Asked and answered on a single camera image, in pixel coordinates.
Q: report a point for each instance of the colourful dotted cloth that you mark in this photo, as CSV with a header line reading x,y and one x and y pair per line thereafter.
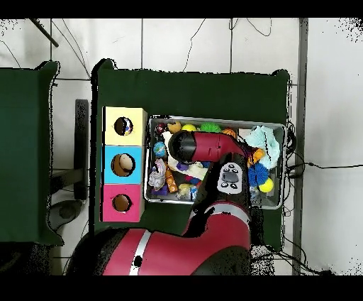
x,y
127,127

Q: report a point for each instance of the dark green tablecloth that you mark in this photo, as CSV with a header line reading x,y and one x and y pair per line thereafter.
x,y
198,93
25,142

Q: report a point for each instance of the purple toy block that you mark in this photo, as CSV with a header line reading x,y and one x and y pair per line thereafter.
x,y
182,166

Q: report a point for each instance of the dark metal rod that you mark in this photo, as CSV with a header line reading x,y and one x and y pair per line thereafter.
x,y
45,33

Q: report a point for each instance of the blue spiky rubber ball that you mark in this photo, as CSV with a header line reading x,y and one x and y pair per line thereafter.
x,y
258,174

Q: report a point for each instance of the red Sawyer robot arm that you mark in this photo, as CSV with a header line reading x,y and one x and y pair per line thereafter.
x,y
210,241

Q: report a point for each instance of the mint green cloth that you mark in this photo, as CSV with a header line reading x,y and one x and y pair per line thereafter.
x,y
263,139

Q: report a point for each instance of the cream knitted cloth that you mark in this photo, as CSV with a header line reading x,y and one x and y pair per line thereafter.
x,y
198,170

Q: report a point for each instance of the silver mesh bin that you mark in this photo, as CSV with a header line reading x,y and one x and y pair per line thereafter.
x,y
269,200

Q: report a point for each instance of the smooth yellow ball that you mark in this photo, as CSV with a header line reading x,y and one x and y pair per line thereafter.
x,y
189,127

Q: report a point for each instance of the pale printed cloth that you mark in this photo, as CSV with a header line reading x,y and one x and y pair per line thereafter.
x,y
157,176

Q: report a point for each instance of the orange toy basketball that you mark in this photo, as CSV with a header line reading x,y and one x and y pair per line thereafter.
x,y
230,132

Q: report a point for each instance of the green spiky rubber ball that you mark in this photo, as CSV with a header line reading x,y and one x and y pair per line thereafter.
x,y
210,127

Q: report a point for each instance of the blue globe ball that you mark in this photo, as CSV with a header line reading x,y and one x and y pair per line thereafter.
x,y
159,149

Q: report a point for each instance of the wooden box with three holes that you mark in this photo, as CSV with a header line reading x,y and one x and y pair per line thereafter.
x,y
133,176

